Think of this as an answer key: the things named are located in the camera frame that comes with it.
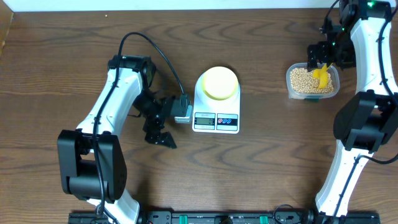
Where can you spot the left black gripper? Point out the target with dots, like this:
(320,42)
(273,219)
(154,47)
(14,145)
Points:
(153,127)

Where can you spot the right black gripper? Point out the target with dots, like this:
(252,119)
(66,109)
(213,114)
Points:
(323,57)

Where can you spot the yellow scoop spoon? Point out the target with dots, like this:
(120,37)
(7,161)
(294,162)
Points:
(321,75)

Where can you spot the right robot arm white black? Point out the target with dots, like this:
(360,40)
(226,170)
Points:
(368,121)

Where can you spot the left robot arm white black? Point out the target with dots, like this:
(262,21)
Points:
(92,165)

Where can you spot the white digital kitchen scale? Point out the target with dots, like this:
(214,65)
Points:
(215,116)

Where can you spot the yellow plastic bowl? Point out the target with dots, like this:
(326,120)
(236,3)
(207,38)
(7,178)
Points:
(219,83)

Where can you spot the clear plastic container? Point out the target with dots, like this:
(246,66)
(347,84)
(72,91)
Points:
(301,96)

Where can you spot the pile of soybeans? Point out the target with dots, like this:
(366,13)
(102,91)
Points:
(302,81)

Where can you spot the green tape label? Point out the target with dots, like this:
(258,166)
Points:
(312,99)

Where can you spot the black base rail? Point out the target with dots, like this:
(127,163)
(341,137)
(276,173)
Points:
(289,217)

